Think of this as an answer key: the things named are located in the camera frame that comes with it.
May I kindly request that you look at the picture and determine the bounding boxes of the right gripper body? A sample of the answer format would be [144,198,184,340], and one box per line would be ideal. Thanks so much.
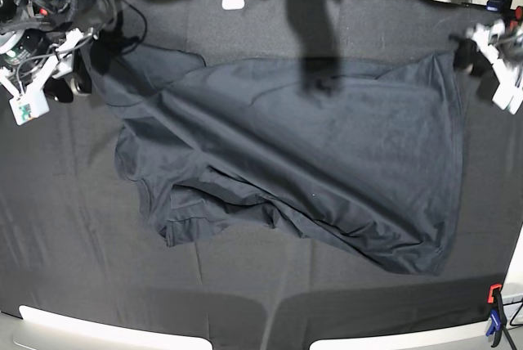
[1,29,82,84]

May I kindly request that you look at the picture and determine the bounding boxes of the red blue clamp near right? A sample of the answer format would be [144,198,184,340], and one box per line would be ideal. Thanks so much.
[485,284,517,350]

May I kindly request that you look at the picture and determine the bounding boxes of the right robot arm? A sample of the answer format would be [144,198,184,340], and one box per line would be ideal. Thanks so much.
[1,0,100,125]

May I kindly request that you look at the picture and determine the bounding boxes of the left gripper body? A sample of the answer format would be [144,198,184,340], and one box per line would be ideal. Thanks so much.
[488,20,522,64]

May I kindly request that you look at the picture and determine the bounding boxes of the dark grey t-shirt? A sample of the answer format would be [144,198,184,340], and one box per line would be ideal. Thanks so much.
[87,41,464,275]

